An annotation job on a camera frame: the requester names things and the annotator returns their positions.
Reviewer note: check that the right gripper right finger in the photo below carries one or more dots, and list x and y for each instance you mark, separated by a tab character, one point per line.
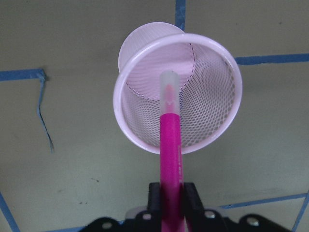
193	208

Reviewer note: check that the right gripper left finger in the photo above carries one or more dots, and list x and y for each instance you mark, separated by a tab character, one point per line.
154	206

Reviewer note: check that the pink pen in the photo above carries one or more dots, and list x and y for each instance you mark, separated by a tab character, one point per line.
171	163

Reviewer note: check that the pink mesh cup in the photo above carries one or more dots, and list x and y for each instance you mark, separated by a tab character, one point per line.
210	88

